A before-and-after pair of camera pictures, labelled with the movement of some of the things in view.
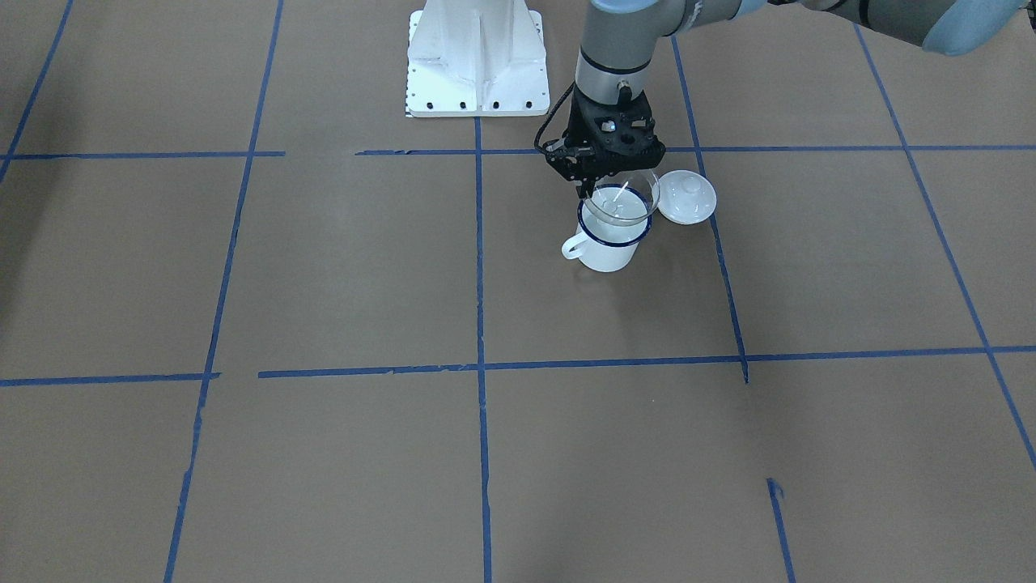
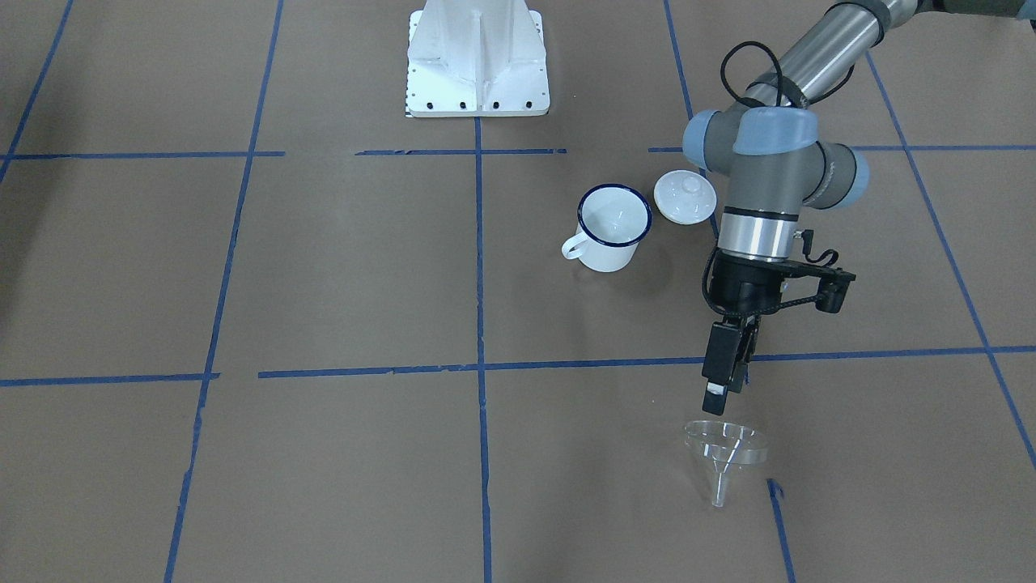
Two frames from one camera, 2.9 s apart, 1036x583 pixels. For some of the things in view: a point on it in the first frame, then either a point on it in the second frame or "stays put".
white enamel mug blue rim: (611, 223) stays put
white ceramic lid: (686, 197) stays put
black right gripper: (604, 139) → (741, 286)
